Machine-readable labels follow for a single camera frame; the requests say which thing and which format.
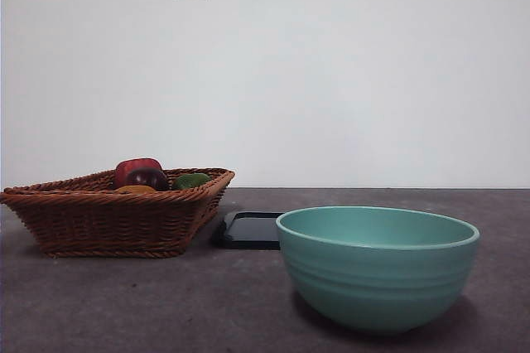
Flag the brown kiwi fruit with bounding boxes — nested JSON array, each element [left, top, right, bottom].
[[113, 185, 157, 194]]

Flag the teal ribbed bowl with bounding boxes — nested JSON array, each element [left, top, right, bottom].
[[276, 206, 481, 336]]

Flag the dark green rectangular tray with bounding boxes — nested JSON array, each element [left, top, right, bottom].
[[210, 210, 285, 251]]

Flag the green lime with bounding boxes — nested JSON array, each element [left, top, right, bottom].
[[171, 172, 212, 191]]

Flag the dark purple plum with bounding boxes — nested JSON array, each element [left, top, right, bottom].
[[125, 167, 170, 192]]

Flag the red apple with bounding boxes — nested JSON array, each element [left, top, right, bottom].
[[114, 157, 163, 188]]

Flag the brown wicker basket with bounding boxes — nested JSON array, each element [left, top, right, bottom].
[[0, 167, 236, 259]]

